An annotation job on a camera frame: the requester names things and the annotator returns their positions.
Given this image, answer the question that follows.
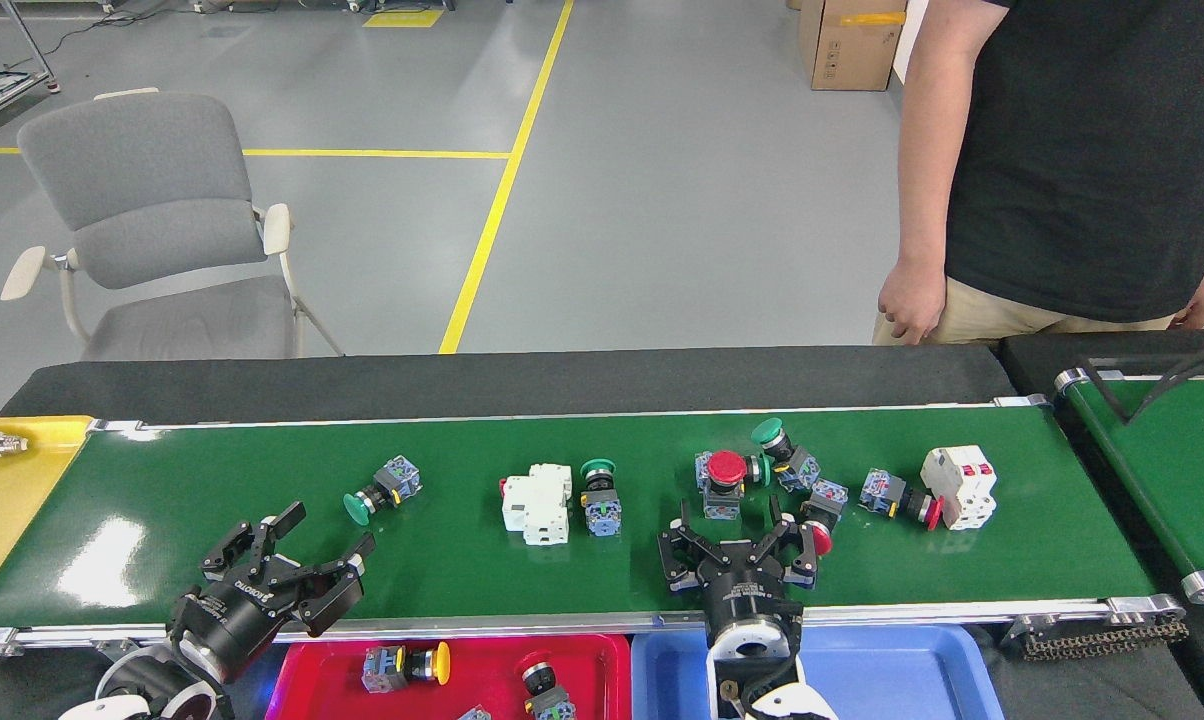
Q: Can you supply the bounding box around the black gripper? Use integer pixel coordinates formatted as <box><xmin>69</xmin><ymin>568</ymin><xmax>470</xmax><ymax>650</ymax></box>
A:
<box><xmin>167</xmin><ymin>500</ymin><xmax>378</xmax><ymax>683</ymax></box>
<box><xmin>657</xmin><ymin>495</ymin><xmax>825</xmax><ymax>641</ymax></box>

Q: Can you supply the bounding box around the yellow push button switch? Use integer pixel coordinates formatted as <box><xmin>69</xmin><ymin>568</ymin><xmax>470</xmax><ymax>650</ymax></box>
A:
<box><xmin>361</xmin><ymin>640</ymin><xmax>452</xmax><ymax>695</ymax></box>

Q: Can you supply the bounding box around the white circuit breaker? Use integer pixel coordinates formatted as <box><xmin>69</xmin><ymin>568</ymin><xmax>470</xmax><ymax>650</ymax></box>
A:
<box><xmin>500</xmin><ymin>462</ymin><xmax>574</xmax><ymax>547</ymax></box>
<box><xmin>919</xmin><ymin>445</ymin><xmax>999</xmax><ymax>531</ymax></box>

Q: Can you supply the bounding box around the long green conveyor belt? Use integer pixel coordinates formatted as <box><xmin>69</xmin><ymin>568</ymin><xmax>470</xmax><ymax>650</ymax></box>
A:
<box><xmin>0</xmin><ymin>395</ymin><xmax>1191</xmax><ymax>663</ymax></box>

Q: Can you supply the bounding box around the blue plastic tray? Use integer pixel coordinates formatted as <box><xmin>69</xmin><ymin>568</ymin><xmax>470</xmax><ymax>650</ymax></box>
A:
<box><xmin>630</xmin><ymin>625</ymin><xmax>1006</xmax><ymax>720</ymax></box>

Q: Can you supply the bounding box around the red plastic tray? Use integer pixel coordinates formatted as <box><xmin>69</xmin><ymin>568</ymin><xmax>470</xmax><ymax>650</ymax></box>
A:
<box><xmin>265</xmin><ymin>633</ymin><xmax>633</xmax><ymax>720</ymax></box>

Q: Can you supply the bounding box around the short green conveyor belt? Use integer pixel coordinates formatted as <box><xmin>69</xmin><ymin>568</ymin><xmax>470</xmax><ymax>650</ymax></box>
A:
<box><xmin>1055</xmin><ymin>368</ymin><xmax>1204</xmax><ymax>606</ymax></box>

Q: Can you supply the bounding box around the person's right hand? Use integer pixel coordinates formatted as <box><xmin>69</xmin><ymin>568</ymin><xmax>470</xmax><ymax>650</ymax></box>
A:
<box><xmin>876</xmin><ymin>255</ymin><xmax>949</xmax><ymax>347</ymax></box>

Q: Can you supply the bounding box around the yellow plastic bin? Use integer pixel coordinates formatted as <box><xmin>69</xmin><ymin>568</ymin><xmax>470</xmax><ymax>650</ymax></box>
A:
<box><xmin>0</xmin><ymin>415</ymin><xmax>96</xmax><ymax>621</ymax></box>

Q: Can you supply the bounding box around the grey padded chair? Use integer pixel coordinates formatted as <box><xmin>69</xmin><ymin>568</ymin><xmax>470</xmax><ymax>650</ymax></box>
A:
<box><xmin>0</xmin><ymin>88</ymin><xmax>346</xmax><ymax>361</ymax></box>

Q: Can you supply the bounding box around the brown cardboard box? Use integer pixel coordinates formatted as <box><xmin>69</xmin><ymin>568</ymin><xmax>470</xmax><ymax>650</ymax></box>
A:
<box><xmin>800</xmin><ymin>0</ymin><xmax>908</xmax><ymax>93</ymax></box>

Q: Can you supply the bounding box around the person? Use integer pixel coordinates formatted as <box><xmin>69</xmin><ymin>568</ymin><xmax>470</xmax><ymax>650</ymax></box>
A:
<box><xmin>872</xmin><ymin>0</ymin><xmax>1204</xmax><ymax>348</ymax></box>

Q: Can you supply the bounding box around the metal wheeled rack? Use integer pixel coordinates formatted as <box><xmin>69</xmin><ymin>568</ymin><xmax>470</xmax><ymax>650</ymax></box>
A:
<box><xmin>0</xmin><ymin>0</ymin><xmax>63</xmax><ymax>131</ymax></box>

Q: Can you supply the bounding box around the black drive chain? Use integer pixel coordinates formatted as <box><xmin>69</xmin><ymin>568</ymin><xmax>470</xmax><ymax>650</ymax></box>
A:
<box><xmin>1002</xmin><ymin>615</ymin><xmax>1193</xmax><ymax>664</ymax></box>

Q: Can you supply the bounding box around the black cable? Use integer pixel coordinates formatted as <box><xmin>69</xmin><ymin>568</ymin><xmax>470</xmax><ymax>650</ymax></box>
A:
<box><xmin>1077</xmin><ymin>338</ymin><xmax>1204</xmax><ymax>423</ymax></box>

